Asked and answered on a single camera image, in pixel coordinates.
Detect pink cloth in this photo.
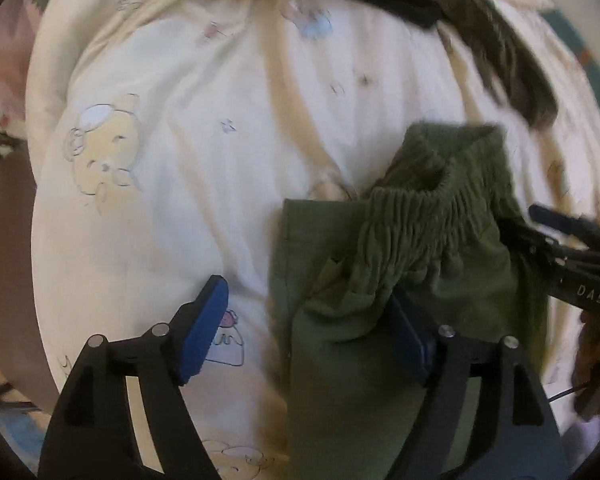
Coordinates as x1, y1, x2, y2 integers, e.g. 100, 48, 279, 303
0, 0, 46, 126

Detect black cable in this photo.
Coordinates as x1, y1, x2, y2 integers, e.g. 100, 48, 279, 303
545, 384, 582, 404

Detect green pants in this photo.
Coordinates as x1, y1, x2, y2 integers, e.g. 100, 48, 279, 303
267, 122, 551, 480

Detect bear print blanket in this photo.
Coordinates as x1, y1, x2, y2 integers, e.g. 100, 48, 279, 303
25, 0, 600, 480

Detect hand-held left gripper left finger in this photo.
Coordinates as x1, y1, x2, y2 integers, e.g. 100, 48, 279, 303
37, 275, 229, 480

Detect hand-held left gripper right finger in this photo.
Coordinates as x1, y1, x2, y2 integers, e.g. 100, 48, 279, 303
389, 290, 568, 480

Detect grey pants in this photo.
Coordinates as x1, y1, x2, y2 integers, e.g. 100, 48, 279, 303
430, 0, 561, 128

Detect brown chair seat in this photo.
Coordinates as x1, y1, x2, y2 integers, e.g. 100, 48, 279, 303
0, 155, 56, 396

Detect teal cloth with orange stripe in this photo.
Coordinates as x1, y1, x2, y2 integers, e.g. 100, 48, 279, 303
545, 7, 600, 68

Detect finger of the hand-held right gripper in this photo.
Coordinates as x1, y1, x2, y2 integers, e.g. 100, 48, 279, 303
497, 216, 562, 264
527, 204, 587, 234

